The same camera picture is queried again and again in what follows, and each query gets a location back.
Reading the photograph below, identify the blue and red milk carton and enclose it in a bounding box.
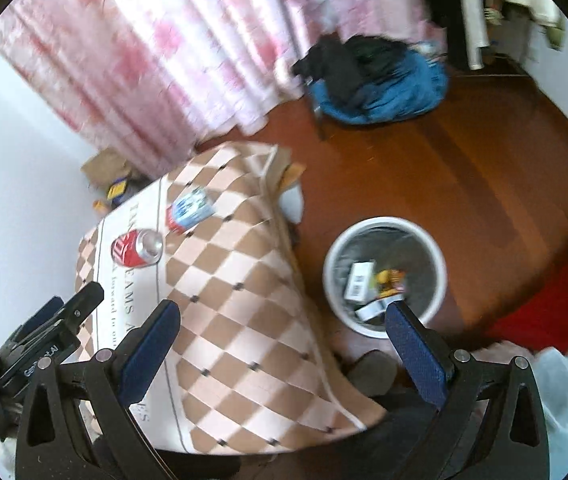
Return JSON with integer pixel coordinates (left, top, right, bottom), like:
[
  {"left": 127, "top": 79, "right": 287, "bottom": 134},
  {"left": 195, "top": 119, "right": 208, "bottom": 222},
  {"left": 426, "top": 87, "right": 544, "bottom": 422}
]
[{"left": 165, "top": 186, "right": 215, "bottom": 233}]

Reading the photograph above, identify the dark bin liner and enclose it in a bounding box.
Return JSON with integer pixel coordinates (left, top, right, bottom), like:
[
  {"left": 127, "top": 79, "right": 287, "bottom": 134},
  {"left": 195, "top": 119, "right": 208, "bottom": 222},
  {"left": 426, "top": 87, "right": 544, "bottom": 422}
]
[{"left": 332, "top": 226, "right": 439, "bottom": 328}]

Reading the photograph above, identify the white trash bin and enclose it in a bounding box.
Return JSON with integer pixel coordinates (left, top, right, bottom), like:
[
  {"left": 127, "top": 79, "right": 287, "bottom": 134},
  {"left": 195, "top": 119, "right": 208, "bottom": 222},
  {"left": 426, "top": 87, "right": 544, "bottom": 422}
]
[{"left": 323, "top": 216, "right": 448, "bottom": 338}]

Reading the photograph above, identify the yellow wrapper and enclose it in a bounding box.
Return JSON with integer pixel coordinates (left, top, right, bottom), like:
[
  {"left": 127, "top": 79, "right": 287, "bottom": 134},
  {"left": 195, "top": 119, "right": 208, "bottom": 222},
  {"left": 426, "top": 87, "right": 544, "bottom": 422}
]
[{"left": 374, "top": 268, "right": 407, "bottom": 297}]

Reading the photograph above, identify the brown paper bag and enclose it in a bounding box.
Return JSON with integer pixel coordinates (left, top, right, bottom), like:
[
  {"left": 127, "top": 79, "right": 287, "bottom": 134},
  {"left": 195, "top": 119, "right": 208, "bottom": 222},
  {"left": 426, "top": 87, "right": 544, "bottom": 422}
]
[{"left": 81, "top": 147, "right": 139, "bottom": 191}]

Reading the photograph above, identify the white barcode box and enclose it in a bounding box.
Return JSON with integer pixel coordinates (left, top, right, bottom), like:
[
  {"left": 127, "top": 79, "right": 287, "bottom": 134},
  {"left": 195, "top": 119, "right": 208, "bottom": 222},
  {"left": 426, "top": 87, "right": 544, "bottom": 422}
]
[{"left": 345, "top": 260, "right": 375, "bottom": 301}]

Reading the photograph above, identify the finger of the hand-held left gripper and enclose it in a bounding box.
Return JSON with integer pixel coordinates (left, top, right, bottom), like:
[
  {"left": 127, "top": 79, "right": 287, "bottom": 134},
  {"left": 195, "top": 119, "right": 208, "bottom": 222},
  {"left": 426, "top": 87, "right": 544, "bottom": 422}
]
[
  {"left": 10, "top": 296, "right": 68, "bottom": 347},
  {"left": 58, "top": 281, "right": 106, "bottom": 335}
]

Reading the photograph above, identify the red soda can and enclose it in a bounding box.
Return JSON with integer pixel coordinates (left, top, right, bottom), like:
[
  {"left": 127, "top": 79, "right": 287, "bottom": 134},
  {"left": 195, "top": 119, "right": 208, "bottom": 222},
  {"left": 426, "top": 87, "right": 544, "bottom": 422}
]
[{"left": 110, "top": 228, "right": 165, "bottom": 267}]

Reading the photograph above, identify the pink floral curtain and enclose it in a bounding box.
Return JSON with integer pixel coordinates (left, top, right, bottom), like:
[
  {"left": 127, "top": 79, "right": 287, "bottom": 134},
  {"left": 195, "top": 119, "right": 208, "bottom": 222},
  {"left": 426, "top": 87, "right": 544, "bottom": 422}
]
[{"left": 0, "top": 0, "right": 445, "bottom": 166}]

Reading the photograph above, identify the checkered printed tablecloth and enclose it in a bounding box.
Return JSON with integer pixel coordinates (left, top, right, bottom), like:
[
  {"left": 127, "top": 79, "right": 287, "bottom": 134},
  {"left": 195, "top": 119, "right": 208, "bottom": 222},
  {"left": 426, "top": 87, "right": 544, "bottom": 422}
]
[{"left": 74, "top": 141, "right": 389, "bottom": 456}]

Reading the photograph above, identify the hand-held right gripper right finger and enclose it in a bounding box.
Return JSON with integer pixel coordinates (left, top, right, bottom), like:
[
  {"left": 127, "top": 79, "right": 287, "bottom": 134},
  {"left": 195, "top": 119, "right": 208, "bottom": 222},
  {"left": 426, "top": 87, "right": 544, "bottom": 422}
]
[{"left": 385, "top": 300, "right": 551, "bottom": 480}]

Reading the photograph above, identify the yellow and blue box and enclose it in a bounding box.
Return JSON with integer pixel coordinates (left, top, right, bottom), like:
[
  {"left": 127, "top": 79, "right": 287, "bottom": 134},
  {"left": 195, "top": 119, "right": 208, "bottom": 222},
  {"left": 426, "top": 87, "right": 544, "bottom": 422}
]
[{"left": 108, "top": 177, "right": 132, "bottom": 201}]

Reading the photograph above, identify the blue jacket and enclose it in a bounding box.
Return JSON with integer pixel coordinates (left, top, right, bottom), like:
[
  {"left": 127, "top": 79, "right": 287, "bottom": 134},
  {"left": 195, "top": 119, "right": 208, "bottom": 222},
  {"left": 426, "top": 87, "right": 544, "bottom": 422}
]
[{"left": 310, "top": 50, "right": 449, "bottom": 123}]

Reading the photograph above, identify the brown cardboard piece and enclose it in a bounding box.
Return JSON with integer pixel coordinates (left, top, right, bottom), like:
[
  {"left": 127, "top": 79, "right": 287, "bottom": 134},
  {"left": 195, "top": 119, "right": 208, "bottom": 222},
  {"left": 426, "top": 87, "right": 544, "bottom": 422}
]
[{"left": 279, "top": 160, "right": 308, "bottom": 196}]

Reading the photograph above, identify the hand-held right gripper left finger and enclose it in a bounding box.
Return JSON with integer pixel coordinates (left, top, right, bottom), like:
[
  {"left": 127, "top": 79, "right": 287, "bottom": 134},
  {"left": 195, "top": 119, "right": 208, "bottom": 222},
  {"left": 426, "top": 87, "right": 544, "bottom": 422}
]
[{"left": 14, "top": 300, "right": 183, "bottom": 480}]

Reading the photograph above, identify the white and teal box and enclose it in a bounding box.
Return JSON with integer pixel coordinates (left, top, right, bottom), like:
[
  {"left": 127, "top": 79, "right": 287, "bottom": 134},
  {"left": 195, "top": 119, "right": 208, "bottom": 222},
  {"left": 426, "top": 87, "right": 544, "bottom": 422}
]
[{"left": 354, "top": 300, "right": 391, "bottom": 322}]

